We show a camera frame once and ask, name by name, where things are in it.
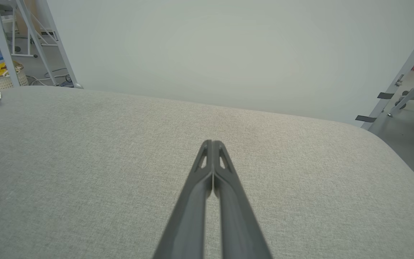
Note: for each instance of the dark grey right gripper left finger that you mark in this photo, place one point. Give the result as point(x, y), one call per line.
point(189, 223)

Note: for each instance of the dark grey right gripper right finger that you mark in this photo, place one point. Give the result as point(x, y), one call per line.
point(237, 223)

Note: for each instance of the grey fabric sofa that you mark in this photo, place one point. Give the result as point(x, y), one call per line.
point(84, 162)

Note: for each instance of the black tape strip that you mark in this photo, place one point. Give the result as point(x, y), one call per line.
point(366, 118)
point(385, 95)

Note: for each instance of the white metal rack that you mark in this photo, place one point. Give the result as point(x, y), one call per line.
point(23, 54)

